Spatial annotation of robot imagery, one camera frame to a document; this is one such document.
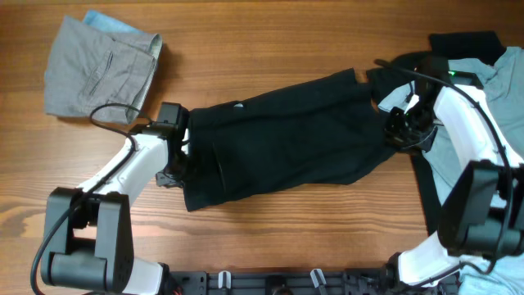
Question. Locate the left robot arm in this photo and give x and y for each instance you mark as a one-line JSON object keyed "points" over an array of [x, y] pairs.
{"points": [[88, 240]]}

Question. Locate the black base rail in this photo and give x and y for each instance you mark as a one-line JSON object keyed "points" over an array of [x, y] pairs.
{"points": [[314, 282]]}

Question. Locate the black shorts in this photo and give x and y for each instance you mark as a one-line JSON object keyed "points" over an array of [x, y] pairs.
{"points": [[321, 132]]}

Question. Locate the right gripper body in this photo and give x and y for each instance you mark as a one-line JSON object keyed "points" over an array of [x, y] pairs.
{"points": [[416, 129]]}

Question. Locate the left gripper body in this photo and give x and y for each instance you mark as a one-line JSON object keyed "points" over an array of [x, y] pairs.
{"points": [[176, 174]]}

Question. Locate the black garment under pile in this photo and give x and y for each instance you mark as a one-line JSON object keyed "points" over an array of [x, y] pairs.
{"points": [[484, 46]]}

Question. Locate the light teal t-shirt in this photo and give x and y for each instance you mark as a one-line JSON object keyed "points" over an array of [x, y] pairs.
{"points": [[483, 135]]}

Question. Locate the folded grey shorts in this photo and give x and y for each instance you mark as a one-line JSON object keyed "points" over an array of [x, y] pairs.
{"points": [[87, 68]]}

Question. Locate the light blue folded garment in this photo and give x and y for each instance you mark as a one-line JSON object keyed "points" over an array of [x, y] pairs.
{"points": [[107, 23]]}

